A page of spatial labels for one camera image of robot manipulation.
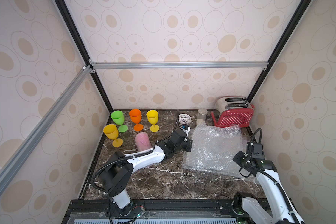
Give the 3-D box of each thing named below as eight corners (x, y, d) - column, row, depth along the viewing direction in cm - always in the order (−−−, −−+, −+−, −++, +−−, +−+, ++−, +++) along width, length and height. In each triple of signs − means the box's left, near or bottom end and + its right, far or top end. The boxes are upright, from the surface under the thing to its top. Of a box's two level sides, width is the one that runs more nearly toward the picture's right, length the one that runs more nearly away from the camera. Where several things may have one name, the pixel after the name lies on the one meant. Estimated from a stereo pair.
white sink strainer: (178, 124, 113) (179, 120, 109) (178, 117, 118) (178, 113, 114) (190, 125, 113) (191, 121, 109) (189, 117, 118) (190, 113, 114)
